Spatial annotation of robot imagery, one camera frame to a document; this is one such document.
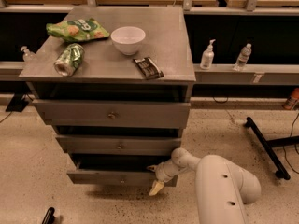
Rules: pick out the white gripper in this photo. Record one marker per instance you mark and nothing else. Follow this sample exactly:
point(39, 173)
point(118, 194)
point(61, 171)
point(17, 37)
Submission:
point(162, 173)

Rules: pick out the grey bottom drawer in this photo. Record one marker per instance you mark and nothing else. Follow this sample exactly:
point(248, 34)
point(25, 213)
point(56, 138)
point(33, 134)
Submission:
point(114, 170)

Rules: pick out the grey drawer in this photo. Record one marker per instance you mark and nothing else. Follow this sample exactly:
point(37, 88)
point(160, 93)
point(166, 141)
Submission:
point(117, 145)
point(114, 170)
point(113, 113)

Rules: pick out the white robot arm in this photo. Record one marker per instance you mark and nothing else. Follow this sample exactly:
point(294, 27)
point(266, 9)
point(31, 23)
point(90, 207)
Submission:
point(222, 188)

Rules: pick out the grey middle drawer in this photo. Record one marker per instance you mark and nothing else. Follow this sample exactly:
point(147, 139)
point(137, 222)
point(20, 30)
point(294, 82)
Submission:
point(117, 145)

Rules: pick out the grey drawer cabinet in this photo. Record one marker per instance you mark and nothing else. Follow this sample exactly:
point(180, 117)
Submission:
point(108, 75)

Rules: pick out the grey top drawer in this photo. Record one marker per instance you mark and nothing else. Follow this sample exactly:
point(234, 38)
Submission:
point(113, 113)

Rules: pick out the black snack wrapper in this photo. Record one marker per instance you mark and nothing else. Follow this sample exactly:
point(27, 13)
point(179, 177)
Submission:
point(148, 68)

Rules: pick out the black object at floor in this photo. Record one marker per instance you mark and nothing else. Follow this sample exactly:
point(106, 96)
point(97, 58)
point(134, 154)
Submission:
point(49, 216)

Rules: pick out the black stand base legs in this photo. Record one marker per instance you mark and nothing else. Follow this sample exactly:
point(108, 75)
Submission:
point(268, 146)

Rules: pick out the white pump sanitizer bottle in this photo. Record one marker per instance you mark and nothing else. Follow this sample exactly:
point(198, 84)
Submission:
point(207, 56)

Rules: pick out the white bowl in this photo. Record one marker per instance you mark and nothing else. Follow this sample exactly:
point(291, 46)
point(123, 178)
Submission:
point(128, 39)

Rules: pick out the green soda can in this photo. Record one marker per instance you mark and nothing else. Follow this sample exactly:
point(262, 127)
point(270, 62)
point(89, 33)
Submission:
point(69, 60)

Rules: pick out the clear water bottle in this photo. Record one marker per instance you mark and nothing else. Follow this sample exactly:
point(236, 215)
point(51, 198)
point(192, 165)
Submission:
point(242, 58)

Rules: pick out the black floor box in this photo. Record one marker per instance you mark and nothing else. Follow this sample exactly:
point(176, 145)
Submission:
point(17, 103)

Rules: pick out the green chip bag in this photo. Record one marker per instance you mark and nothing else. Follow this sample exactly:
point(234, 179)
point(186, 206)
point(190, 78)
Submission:
point(77, 30)

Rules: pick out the small clear pump bottle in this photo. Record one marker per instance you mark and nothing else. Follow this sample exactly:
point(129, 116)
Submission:
point(27, 54)

